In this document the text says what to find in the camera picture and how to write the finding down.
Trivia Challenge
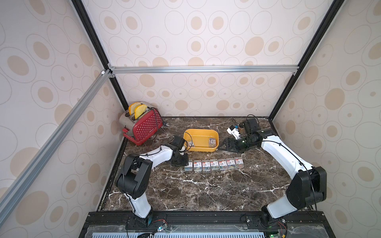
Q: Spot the horizontal aluminium frame bar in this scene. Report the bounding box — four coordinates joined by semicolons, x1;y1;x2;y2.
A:
104;65;299;74

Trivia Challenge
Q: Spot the yellow toast slice right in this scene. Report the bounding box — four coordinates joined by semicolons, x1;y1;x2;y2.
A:
134;104;147;120

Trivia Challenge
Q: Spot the red polka dot toaster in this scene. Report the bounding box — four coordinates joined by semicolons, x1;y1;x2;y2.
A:
119;102;164;145

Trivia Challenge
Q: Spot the yellow toast slice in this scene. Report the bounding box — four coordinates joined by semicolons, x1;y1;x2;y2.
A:
129;102;141;116
134;104;147;120

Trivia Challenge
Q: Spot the diagonal aluminium frame bar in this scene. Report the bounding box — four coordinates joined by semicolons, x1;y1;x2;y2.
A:
1;69;111;226

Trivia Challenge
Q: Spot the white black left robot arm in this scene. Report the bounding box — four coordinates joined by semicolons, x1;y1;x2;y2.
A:
115;144;189;223

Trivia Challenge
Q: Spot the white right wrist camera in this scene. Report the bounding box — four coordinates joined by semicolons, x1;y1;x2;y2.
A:
227;117;260;140

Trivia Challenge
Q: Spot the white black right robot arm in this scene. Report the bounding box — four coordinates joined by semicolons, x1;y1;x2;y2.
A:
218;128;327;227

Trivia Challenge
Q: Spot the yellow plastic storage tray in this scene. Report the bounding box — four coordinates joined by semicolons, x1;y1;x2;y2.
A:
184;129;219;152

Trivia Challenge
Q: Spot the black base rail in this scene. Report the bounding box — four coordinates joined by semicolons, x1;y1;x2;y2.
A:
79;211;335;238

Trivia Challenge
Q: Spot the clear paper clip box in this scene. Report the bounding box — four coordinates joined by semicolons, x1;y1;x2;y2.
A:
234;157;244;169
208;138;217;148
184;160;193;172
202;160;211;172
226;158;236;170
218;159;228;171
210;159;220;171
193;160;202;172

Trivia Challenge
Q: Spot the yellow toast slice left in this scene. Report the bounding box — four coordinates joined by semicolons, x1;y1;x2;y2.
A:
129;102;141;116

